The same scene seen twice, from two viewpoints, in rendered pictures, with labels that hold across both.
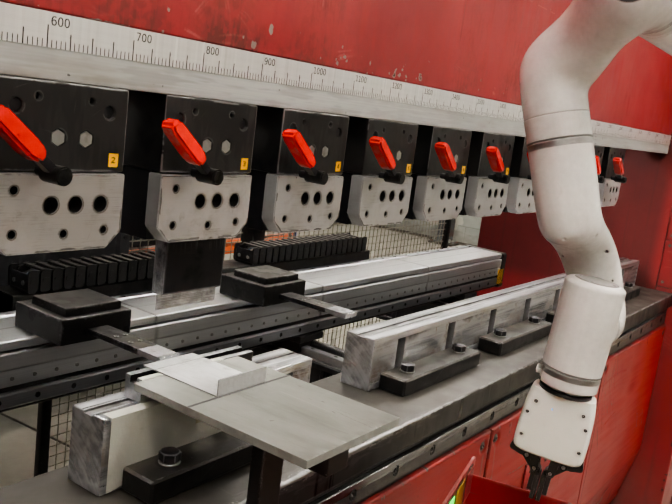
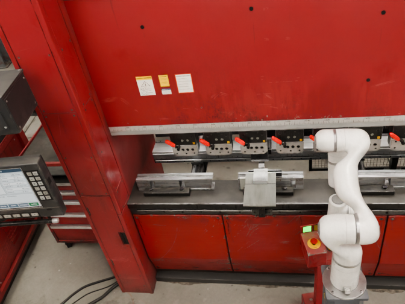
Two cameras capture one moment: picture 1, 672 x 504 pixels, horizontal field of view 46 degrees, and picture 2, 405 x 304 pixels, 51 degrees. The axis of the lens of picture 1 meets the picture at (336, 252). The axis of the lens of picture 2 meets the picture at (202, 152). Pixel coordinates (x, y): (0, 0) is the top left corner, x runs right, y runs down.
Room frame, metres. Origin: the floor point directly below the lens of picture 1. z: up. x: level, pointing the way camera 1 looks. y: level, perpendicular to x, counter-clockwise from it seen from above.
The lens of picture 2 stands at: (0.03, -1.47, 2.74)
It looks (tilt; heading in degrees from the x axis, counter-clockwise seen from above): 39 degrees down; 70
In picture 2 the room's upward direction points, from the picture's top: 11 degrees counter-clockwise
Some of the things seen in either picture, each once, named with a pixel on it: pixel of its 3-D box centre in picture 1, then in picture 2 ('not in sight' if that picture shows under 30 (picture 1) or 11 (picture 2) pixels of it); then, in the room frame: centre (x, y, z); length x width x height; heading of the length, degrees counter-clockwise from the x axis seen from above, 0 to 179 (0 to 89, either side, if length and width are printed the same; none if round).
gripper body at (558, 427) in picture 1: (557, 417); not in sight; (1.09, -0.35, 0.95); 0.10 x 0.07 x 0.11; 69
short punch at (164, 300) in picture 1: (189, 268); (259, 155); (0.97, 0.18, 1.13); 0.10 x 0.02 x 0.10; 145
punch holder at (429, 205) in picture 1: (428, 171); (365, 134); (1.44, -0.15, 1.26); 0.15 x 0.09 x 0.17; 145
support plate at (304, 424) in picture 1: (266, 404); (260, 189); (0.89, 0.06, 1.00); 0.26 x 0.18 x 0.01; 55
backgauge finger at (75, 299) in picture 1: (107, 326); (261, 154); (1.06, 0.30, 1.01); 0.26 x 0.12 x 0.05; 55
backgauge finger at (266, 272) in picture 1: (294, 292); not in sight; (1.40, 0.07, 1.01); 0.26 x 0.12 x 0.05; 55
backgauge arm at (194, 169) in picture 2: not in sight; (200, 155); (0.82, 0.75, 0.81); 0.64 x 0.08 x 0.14; 55
